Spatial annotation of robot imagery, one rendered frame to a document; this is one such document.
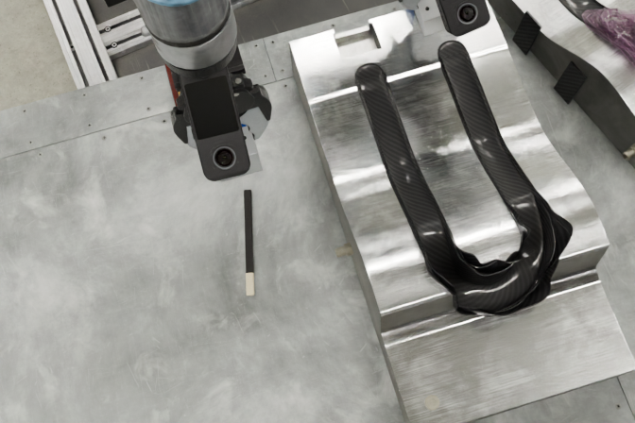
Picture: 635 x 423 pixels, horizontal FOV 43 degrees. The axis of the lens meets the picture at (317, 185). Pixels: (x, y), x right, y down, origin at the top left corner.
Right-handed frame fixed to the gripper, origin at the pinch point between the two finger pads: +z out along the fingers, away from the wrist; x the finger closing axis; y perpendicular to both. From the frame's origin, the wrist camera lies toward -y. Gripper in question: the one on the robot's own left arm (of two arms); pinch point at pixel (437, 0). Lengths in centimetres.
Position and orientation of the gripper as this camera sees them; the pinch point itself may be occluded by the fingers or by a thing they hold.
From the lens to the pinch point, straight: 100.4
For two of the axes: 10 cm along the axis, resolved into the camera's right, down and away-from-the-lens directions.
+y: -2.9, -9.3, 2.1
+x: -9.5, 3.1, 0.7
